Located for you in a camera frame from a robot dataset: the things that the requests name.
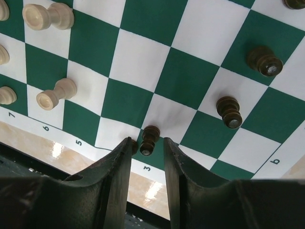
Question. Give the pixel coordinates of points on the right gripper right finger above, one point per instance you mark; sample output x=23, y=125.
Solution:
x=200, y=199

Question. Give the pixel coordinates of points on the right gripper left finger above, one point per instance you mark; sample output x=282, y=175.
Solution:
x=110, y=184

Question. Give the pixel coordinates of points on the dark pawn g2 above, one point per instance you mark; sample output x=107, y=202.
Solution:
x=229, y=109

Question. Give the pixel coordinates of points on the dark pawn h2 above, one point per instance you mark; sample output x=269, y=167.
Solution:
x=263, y=60

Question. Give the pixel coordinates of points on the white chess pawn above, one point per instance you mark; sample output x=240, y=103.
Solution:
x=64, y=89

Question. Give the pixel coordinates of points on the green white chess mat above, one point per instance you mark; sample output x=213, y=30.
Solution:
x=164, y=63

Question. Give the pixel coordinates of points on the white chess rook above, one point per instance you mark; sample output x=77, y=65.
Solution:
x=40, y=18

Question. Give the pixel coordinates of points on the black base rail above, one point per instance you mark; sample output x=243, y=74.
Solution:
x=34, y=195

